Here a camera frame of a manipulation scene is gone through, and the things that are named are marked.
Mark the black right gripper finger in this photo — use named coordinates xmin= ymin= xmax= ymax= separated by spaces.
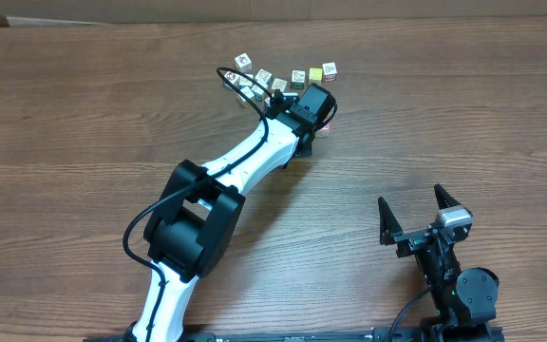
xmin=378 ymin=197 xmax=403 ymax=245
xmin=434 ymin=183 xmax=460 ymax=210

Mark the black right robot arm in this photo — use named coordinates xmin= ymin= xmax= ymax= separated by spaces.
xmin=378 ymin=184 xmax=505 ymax=342

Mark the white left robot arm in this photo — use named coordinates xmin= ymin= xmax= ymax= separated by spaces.
xmin=123 ymin=84 xmax=337 ymax=341

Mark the red E block front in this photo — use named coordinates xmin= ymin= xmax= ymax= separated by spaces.
xmin=315 ymin=123 xmax=330 ymax=138

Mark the green B letter block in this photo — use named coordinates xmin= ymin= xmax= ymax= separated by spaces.
xmin=291 ymin=70 xmax=306 ymax=89

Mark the blue edged centre block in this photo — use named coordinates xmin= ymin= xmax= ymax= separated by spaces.
xmin=251 ymin=82 xmax=267 ymax=102

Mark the blue edged block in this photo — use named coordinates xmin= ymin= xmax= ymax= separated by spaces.
xmin=255 ymin=68 xmax=274 ymax=86
xmin=251 ymin=82 xmax=267 ymax=102

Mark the yellow top hand block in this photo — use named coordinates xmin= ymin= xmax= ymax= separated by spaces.
xmin=308 ymin=67 xmax=323 ymax=86

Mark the blue edged rear block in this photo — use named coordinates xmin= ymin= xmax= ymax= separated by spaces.
xmin=255 ymin=68 xmax=274 ymax=86

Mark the yellow G letter block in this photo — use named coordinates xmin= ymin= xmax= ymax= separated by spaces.
xmin=237 ymin=86 xmax=255 ymax=107

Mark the red number 3 block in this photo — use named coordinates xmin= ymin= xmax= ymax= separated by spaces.
xmin=322 ymin=62 xmax=338 ymax=82

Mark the small rear centre block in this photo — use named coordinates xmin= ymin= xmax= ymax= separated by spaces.
xmin=238 ymin=74 xmax=254 ymax=88

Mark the far left cluster block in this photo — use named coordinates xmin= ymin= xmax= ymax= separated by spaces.
xmin=223 ymin=71 xmax=240 ymax=89

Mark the far rear cluster block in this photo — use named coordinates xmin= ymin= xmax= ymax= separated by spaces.
xmin=234 ymin=53 xmax=253 ymax=73

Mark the brown cardboard backdrop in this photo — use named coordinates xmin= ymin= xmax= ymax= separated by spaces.
xmin=0 ymin=0 xmax=547 ymax=27

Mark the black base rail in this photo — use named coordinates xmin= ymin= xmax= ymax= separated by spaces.
xmin=83 ymin=325 xmax=506 ymax=342

